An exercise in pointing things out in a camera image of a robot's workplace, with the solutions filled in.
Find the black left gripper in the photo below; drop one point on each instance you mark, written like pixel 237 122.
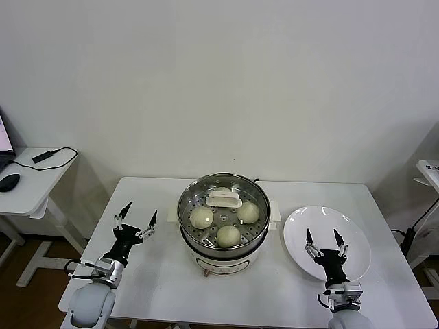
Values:
pixel 125 240

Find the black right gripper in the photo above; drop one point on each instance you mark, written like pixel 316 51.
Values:
pixel 332 265

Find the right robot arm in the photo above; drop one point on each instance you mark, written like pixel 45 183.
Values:
pixel 346 321

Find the white round plate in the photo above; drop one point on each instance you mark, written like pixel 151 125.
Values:
pixel 298 233

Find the black laptop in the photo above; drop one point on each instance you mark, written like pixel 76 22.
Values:
pixel 5 137

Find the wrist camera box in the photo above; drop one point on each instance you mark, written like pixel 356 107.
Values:
pixel 104 265
pixel 348 291

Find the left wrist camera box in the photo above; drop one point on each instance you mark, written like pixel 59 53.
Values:
pixel 104 265

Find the perforated steel steamer basket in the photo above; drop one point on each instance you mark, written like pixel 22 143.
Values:
pixel 205 249

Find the white steamed baozi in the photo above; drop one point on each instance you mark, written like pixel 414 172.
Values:
pixel 201 218
pixel 224 189
pixel 229 236
pixel 248 213

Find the white electric cooker pot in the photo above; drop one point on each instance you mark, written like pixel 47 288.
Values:
pixel 223 264

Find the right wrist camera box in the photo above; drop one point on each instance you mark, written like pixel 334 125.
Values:
pixel 348 291

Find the round glass lid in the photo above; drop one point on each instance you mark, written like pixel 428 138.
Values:
pixel 223 199

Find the black computer mouse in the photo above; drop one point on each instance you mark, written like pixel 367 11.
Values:
pixel 8 182

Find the white side desk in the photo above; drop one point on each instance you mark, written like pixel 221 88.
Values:
pixel 31 192

